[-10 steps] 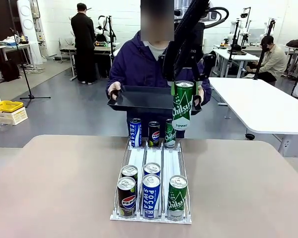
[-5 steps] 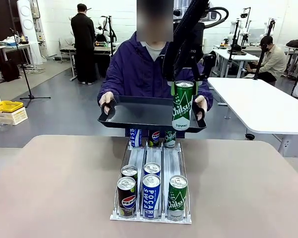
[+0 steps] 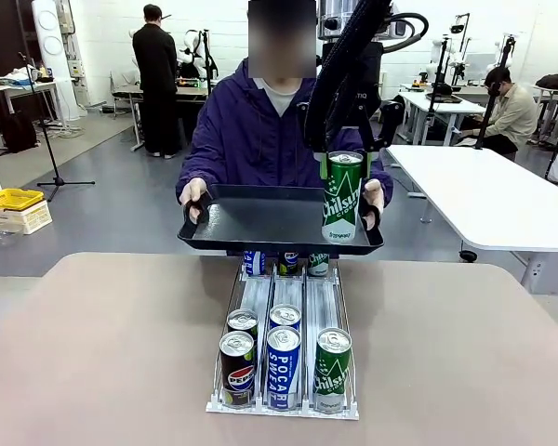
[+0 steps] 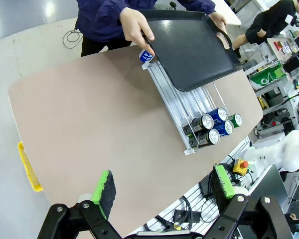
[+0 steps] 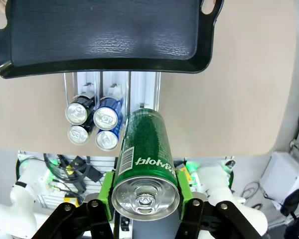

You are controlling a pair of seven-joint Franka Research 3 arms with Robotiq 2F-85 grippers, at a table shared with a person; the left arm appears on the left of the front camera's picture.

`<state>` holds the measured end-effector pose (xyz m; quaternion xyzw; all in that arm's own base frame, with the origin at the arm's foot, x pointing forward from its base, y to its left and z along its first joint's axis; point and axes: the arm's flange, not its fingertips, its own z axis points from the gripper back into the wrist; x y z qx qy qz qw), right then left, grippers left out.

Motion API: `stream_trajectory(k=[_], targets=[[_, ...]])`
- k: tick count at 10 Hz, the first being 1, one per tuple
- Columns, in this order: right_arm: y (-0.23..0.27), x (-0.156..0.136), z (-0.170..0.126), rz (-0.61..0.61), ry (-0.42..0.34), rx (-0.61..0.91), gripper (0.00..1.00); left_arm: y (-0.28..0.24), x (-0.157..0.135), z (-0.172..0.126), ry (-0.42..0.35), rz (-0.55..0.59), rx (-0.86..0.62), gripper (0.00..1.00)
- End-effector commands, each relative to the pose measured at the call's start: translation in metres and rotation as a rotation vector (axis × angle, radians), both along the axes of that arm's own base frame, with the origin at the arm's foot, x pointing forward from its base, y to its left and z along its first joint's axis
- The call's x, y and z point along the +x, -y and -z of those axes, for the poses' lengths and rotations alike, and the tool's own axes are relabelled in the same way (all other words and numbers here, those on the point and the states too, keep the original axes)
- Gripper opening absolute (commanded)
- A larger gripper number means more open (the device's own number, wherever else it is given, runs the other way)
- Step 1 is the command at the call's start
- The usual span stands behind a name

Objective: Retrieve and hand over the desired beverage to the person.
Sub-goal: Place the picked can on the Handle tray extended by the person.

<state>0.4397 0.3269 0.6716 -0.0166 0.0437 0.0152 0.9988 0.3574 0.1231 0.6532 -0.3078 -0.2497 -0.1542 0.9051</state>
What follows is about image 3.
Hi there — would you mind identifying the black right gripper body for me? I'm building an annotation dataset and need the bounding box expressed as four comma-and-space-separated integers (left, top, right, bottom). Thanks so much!
323, 41, 384, 140

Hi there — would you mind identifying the green Chilsung Cider can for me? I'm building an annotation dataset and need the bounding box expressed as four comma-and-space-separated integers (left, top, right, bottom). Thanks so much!
306, 253, 330, 278
313, 327, 352, 413
322, 151, 365, 245

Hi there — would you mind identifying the black plastic serving tray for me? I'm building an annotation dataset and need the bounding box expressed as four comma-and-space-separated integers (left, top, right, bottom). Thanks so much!
176, 184, 385, 256

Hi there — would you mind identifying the black Pepsi can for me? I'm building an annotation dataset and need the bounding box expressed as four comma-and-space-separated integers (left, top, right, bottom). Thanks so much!
278, 252, 300, 277
219, 330, 257, 409
226, 308, 259, 343

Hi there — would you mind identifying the person's left forearm purple sleeve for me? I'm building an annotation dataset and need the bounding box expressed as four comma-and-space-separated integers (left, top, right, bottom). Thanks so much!
371, 164, 395, 208

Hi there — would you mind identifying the person's right forearm purple sleeve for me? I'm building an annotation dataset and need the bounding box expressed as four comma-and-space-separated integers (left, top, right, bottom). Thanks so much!
176, 155, 218, 196

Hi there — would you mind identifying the person in purple hoodie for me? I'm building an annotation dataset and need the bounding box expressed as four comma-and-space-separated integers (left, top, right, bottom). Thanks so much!
176, 0, 395, 256

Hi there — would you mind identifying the seated person in beige jacket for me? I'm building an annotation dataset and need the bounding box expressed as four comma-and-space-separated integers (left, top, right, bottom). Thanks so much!
459, 67, 538, 155

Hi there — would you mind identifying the person in black clothes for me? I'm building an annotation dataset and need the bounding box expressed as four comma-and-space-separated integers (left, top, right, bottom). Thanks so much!
132, 3, 180, 160

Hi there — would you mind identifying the person's left hand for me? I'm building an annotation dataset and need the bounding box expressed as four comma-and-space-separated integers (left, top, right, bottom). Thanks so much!
361, 178, 385, 231

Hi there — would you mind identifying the person's right hand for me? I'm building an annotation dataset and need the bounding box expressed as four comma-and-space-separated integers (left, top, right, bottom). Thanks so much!
179, 177, 210, 224

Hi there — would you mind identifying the white desk with monitor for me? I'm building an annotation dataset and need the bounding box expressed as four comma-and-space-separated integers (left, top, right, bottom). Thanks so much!
397, 83, 487, 146

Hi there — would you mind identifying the black tripod pole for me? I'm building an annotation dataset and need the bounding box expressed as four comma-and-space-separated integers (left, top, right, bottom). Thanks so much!
474, 34, 516, 151

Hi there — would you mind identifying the large white rounded table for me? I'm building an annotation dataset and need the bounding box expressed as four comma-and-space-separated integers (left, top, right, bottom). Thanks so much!
385, 144, 558, 295

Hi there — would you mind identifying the blue Pocari Sweat can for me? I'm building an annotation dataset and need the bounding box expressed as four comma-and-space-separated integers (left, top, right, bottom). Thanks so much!
265, 326, 303, 413
269, 303, 302, 332
242, 250, 267, 276

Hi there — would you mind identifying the clear three-lane can rack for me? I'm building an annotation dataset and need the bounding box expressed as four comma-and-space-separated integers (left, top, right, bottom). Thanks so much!
206, 257, 360, 422

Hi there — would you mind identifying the white humanoid robot black vest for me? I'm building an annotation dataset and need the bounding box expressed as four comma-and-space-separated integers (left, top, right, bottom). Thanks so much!
176, 28, 218, 81

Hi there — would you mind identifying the black microphone stand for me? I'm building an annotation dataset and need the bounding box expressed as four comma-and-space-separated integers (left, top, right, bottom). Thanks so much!
18, 52, 96, 202

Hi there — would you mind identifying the white tower air conditioner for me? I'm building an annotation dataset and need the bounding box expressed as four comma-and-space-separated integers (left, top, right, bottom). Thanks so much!
31, 0, 83, 122

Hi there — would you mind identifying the cream plastic crate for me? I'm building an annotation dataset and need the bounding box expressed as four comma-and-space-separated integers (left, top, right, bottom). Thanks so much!
0, 199, 53, 236

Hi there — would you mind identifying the black bag under table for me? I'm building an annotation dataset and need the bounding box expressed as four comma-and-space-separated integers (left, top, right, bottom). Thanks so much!
2, 111, 39, 154

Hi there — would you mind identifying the white cluttered work table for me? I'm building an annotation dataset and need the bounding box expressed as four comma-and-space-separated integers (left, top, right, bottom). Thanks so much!
0, 76, 75, 150

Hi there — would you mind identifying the clear plastic bag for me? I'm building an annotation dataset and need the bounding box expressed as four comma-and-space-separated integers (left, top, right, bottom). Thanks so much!
0, 222, 22, 247

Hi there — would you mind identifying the black camera stand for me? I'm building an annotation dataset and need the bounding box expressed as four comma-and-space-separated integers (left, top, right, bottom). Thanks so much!
425, 36, 453, 145

